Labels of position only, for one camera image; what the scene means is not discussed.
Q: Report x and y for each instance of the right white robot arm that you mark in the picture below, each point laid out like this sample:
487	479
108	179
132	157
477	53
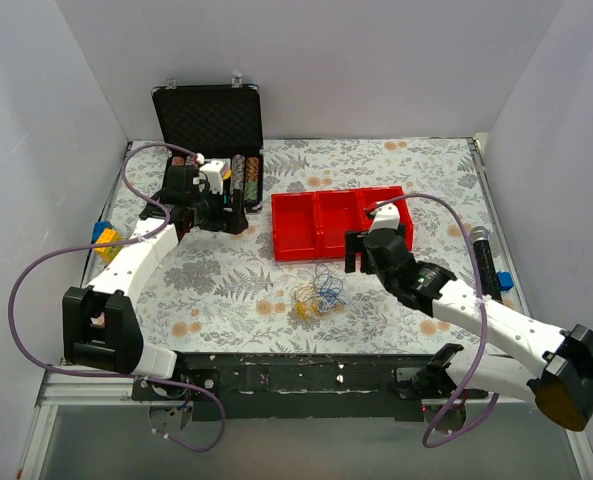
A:
539	363

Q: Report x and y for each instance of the aluminium frame rail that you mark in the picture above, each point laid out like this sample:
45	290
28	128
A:
83	428

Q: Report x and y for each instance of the black microphone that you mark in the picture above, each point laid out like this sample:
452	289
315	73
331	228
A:
480	236

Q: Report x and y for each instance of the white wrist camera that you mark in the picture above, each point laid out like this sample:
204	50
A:
383	215
216	172

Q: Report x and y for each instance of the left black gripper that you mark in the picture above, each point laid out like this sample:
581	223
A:
228	215

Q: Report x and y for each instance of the blue duplo brick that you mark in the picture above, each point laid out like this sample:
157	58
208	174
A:
99	228

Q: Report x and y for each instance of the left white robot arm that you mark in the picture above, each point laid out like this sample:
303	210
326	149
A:
100	326

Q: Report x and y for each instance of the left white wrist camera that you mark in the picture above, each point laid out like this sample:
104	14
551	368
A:
216	172

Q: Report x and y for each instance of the floral table mat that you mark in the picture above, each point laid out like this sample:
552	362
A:
222	293

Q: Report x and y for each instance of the black poker chip case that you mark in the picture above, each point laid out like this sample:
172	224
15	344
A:
218	121

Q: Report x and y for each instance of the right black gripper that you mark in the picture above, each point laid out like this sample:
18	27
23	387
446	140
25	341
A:
358	248

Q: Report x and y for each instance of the yellow and green duplo bricks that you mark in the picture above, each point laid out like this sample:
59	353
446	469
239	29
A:
108	245

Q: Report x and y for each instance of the red three-compartment bin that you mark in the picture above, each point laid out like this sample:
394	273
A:
311	226

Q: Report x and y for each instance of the small blue block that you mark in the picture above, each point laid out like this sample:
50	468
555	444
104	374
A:
505	281

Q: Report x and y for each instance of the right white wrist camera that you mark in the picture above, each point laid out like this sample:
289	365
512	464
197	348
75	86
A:
383	215

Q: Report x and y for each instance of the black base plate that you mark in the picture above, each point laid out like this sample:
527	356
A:
304	385

